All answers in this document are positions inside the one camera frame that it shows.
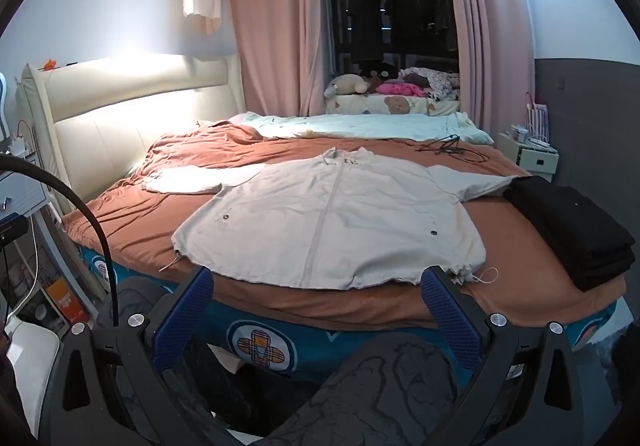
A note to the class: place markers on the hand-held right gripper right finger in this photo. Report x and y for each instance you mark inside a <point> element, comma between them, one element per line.
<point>450,321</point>

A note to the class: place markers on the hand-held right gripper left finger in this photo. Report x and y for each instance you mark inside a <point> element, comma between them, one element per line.
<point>184,318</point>

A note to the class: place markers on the beige jacket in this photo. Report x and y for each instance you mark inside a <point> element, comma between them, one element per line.
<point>325,216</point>

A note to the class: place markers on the folded black clothes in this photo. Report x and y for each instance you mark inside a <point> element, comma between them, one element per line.
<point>575,231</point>

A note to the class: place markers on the grey bedside drawer left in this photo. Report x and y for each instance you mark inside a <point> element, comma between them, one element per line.
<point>20,191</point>

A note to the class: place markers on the blue printed bed sheet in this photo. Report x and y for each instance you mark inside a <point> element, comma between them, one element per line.
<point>260,346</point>

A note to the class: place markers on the orange box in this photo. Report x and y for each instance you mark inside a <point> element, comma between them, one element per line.
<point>65,301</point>

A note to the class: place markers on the brown blanket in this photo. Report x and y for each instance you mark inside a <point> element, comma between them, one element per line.
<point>140,226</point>

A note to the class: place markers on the person's right leg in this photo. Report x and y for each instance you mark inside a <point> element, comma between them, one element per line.
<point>370,391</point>

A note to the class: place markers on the white framed mirror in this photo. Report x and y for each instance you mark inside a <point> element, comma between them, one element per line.
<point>4,106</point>

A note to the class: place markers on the white chair seat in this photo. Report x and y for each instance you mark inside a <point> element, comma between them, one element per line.
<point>30,366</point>

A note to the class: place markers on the cream padded headboard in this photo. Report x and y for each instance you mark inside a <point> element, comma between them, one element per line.
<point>125,116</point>

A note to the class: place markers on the small orange toy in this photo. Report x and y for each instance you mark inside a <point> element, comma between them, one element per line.
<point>50,64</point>

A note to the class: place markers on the white bedside cabinet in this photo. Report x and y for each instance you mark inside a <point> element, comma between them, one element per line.
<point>535,161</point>

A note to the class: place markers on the pale green quilt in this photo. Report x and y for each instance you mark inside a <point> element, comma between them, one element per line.
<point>375,126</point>

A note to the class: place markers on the white storage rack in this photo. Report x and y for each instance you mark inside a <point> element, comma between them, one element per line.
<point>539,119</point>

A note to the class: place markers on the pink cloth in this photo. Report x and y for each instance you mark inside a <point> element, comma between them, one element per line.
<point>400,89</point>

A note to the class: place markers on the patterned white cloth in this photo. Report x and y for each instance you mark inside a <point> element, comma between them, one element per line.
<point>435,81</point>

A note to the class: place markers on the beige plush toy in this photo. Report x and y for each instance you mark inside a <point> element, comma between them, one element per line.
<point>347,85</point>

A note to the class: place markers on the dark plush toy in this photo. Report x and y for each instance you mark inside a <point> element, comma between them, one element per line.
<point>380,72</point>

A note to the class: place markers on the pink curtain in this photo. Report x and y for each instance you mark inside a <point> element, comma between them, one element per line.
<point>490,26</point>
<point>270,26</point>

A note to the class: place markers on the hanging dark coat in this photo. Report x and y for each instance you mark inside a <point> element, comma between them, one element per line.
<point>365,11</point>

